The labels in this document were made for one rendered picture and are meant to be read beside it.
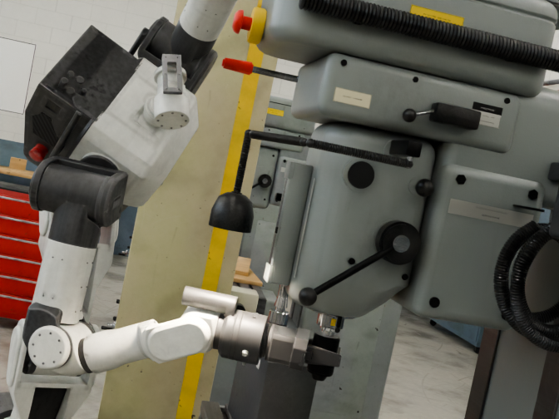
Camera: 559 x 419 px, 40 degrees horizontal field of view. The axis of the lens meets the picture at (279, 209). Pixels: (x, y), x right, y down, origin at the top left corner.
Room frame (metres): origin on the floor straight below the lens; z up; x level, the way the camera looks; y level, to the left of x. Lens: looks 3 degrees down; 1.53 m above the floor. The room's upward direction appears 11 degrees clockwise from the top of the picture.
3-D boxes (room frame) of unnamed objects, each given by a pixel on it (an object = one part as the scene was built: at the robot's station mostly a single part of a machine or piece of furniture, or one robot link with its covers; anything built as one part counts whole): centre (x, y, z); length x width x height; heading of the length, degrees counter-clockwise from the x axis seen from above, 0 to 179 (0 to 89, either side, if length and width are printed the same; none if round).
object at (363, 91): (1.36, -0.17, 1.68); 0.34 x 0.24 x 0.10; 101
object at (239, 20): (1.31, 0.12, 1.76); 0.04 x 0.03 x 0.04; 11
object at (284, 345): (1.36, -0.04, 1.23); 0.13 x 0.12 x 0.10; 176
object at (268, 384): (1.76, -0.06, 1.04); 0.22 x 0.12 x 0.20; 18
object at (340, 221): (1.36, -0.13, 1.47); 0.21 x 0.19 x 0.32; 11
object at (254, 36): (1.31, 0.10, 1.76); 0.06 x 0.02 x 0.06; 11
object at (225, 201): (1.29, 0.08, 1.45); 0.07 x 0.07 x 0.06
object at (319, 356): (1.32, -0.12, 1.23); 0.06 x 0.02 x 0.03; 86
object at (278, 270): (1.33, -0.02, 1.45); 0.04 x 0.04 x 0.21; 11
